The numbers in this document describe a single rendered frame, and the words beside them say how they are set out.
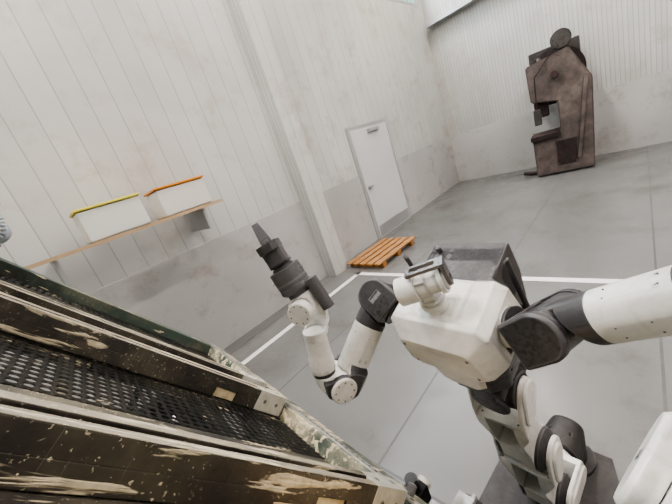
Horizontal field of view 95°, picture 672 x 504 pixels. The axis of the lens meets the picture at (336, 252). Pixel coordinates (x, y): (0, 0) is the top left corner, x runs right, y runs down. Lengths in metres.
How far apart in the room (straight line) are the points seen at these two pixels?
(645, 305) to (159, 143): 4.05
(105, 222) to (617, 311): 3.15
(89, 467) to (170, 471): 0.10
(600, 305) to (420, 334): 0.35
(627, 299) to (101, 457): 0.73
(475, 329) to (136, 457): 0.60
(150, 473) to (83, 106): 3.77
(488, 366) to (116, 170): 3.73
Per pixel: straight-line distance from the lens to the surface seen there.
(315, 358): 0.90
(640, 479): 0.45
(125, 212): 3.23
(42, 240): 3.79
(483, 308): 0.73
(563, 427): 1.83
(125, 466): 0.55
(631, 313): 0.61
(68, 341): 1.10
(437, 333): 0.75
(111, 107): 4.14
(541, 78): 7.79
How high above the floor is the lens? 1.73
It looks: 16 degrees down
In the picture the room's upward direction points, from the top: 19 degrees counter-clockwise
